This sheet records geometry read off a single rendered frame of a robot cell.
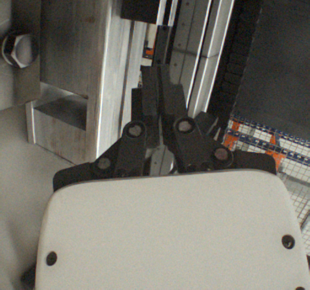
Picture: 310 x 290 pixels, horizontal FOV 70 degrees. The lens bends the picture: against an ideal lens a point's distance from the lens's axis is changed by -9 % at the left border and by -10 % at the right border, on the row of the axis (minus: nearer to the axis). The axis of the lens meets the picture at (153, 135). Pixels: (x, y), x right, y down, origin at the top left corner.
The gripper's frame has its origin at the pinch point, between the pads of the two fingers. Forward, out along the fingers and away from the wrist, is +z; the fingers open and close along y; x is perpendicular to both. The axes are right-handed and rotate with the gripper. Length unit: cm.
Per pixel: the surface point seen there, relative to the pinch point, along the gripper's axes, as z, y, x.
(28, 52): 5.2, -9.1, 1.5
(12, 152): 3.2, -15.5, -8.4
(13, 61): 4.5, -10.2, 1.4
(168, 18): 7.5, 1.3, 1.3
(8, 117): 5.0, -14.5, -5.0
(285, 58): 37, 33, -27
